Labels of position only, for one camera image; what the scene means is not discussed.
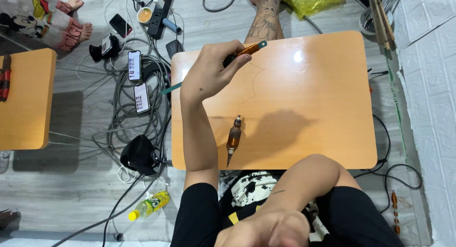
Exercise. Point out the blue grey cylinder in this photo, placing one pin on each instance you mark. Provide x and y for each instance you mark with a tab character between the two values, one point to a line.
172	26

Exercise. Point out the yellow plastic bag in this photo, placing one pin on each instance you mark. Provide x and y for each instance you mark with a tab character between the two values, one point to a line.
313	1

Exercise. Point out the person's left hand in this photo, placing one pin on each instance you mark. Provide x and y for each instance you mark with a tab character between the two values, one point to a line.
203	74

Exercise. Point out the teal stick with copper coil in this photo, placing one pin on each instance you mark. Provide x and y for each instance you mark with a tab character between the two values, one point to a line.
249	50

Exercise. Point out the person's right hand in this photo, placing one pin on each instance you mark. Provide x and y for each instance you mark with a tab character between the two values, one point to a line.
263	230

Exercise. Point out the black camera device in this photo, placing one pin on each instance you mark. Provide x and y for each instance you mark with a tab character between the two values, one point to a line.
105	47

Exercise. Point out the metal cup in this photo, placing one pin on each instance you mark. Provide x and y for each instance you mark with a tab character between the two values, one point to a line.
367	22

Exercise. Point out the black cloth pouch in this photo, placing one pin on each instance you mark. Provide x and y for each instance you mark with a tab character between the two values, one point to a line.
139	155

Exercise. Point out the amber brown armature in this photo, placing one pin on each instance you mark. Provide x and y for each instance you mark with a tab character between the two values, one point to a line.
395	211

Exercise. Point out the smartphone with lit screen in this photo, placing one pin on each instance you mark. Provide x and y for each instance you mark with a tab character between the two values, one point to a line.
141	98
134	65

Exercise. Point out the cup with orange drink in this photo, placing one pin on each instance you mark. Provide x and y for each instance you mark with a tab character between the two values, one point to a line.
144	15

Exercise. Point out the copper wound motor armature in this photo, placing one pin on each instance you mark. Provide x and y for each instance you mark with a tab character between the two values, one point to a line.
234	138

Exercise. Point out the black power strip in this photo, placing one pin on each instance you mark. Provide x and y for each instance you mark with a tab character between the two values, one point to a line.
161	14

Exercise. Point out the bundle of wooden chopsticks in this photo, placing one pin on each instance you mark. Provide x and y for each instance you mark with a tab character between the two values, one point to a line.
381	19

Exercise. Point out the thin green strip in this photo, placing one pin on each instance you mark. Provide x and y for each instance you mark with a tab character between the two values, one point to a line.
396	108

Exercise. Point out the black smartphone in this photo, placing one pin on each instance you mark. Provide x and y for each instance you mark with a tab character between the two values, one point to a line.
120	25

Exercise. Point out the yellow green drink bottle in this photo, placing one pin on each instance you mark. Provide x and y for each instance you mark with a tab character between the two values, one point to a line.
149	205

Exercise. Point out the white black splattered shirt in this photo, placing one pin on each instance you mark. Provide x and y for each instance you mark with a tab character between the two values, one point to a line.
249	190

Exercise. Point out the orange side table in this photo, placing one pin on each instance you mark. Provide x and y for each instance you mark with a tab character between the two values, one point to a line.
25	97

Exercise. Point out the person's black shorts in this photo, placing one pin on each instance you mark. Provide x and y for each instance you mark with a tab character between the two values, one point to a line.
199	218

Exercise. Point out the cartoon print trousers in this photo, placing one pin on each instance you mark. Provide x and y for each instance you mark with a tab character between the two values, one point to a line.
39	22

